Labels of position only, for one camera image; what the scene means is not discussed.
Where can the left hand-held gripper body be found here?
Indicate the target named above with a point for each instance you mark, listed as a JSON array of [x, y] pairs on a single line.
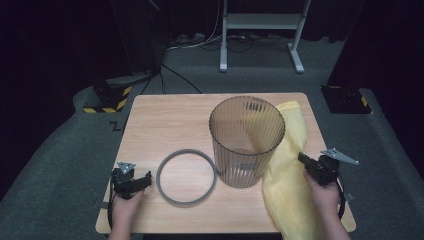
[[123, 185]]

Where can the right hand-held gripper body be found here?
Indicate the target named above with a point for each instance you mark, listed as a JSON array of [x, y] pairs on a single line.
[[325, 171]]

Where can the yellow plastic trash bag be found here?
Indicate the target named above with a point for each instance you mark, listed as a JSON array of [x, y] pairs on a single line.
[[286, 200]]

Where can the brown slatted trash bin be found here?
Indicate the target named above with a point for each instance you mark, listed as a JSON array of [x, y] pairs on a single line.
[[233, 166]]

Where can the person's left hand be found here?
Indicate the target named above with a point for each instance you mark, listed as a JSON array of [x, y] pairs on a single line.
[[123, 211]]

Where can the person's right hand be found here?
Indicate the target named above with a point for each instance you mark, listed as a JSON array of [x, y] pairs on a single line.
[[325, 198]]

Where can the gray tape piece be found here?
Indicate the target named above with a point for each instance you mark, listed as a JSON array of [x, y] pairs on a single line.
[[101, 204], [350, 196]]

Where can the black hazard-striped stand base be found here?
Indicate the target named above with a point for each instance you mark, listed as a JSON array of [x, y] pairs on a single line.
[[106, 95]]

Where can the white metal stand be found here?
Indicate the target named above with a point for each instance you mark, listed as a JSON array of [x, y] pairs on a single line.
[[260, 20]]

